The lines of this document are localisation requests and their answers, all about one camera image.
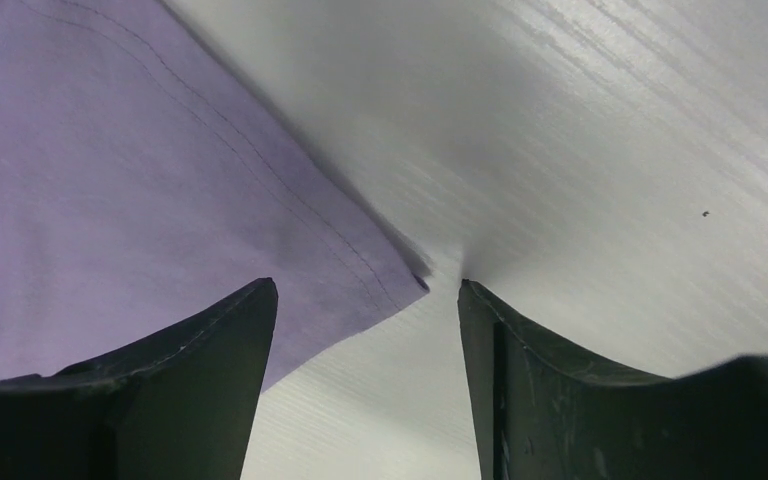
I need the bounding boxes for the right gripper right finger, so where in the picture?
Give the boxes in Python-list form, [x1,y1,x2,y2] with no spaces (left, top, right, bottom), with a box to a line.
[458,280,768,479]

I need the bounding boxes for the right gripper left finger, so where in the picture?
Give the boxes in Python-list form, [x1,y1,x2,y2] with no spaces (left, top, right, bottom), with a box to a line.
[0,278,278,479]

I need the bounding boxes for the purple t shirt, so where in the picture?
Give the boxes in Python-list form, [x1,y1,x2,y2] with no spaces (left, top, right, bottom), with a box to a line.
[0,1,426,385]

